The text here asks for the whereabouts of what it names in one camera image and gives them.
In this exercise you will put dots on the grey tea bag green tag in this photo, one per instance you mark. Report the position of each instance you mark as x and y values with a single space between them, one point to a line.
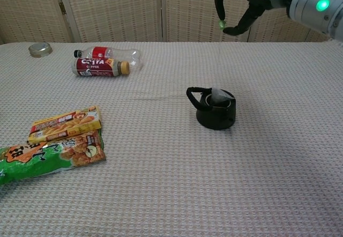
219 96

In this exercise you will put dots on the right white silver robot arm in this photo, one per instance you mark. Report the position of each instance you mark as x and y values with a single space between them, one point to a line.
316 3

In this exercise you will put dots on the black teapot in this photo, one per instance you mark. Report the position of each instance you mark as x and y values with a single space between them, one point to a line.
214 117

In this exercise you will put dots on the green snack bag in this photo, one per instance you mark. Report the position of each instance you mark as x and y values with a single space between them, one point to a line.
40 159

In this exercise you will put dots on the bamboo folding screen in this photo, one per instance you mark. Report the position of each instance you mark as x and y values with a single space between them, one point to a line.
115 9

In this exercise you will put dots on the clear bottle red label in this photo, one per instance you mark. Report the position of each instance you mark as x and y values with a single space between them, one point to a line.
103 52

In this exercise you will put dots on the Costa coffee bottle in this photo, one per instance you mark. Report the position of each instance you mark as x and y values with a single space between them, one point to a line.
93 66

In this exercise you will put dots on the beige woven tablecloth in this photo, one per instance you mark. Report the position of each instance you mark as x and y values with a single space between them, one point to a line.
187 180

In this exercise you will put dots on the round metal tin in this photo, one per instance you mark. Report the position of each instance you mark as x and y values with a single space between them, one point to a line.
40 50

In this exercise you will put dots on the yellow snack box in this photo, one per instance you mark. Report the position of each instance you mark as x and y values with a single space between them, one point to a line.
67 124

